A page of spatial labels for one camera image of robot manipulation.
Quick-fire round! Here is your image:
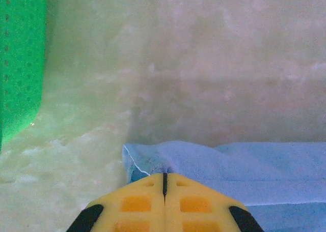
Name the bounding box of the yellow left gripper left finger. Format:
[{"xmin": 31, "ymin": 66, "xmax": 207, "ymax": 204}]
[{"xmin": 66, "ymin": 172, "xmax": 166, "ymax": 232}]

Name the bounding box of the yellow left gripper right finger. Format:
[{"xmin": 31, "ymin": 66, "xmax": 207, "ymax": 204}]
[{"xmin": 162, "ymin": 172, "xmax": 265, "ymax": 232}]

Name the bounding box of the light blue long sleeve shirt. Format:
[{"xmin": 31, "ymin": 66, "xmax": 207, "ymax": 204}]
[{"xmin": 122, "ymin": 140, "xmax": 326, "ymax": 232}]

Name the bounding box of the green plastic basket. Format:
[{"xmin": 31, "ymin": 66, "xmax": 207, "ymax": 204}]
[{"xmin": 0, "ymin": 0, "xmax": 49, "ymax": 151}]

